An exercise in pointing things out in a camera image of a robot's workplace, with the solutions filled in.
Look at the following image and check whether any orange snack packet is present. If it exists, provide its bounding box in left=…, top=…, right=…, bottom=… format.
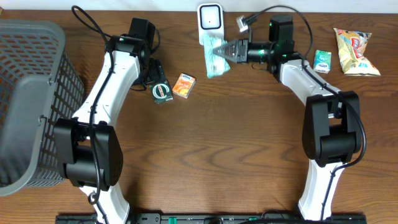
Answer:
left=172, top=73, right=196, bottom=98

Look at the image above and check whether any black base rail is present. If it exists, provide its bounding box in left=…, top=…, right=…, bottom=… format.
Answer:
left=55, top=213, right=368, bottom=224

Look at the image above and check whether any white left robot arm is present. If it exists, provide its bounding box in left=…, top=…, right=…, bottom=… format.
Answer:
left=54, top=17, right=164, bottom=223

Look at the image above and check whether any black round-logo packet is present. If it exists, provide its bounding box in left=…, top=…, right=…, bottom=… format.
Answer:
left=150, top=80, right=173, bottom=105

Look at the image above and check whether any white barcode scanner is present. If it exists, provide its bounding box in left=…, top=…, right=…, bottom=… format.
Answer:
left=197, top=2, right=224, bottom=45

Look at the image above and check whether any dark grey plastic basket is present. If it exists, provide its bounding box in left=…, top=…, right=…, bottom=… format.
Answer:
left=1, top=19, right=85, bottom=197

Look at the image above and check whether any yellow snack bag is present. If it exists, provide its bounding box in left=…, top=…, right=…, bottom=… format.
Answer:
left=333, top=28, right=381, bottom=77

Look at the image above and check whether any small teal white packet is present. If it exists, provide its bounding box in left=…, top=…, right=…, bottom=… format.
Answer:
left=313, top=50, right=331, bottom=73

